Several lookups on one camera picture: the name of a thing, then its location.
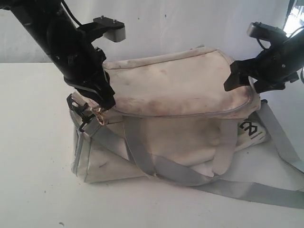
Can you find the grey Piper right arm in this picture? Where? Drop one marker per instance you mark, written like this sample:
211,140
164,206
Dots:
297,39

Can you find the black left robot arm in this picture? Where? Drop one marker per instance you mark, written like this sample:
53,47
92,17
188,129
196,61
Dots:
47,21

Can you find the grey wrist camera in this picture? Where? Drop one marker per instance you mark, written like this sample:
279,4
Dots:
274,35
113,29

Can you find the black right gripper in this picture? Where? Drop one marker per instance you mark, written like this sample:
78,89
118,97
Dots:
272,70

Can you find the white fabric backpack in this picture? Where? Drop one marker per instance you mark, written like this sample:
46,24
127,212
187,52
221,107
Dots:
174,121

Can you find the dark window frame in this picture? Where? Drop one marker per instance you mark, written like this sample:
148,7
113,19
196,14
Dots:
294,16

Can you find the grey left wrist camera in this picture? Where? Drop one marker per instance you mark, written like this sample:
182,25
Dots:
113,29

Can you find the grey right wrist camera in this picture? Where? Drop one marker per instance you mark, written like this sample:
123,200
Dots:
274,35

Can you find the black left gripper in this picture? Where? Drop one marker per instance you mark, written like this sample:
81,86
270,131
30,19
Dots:
82,69

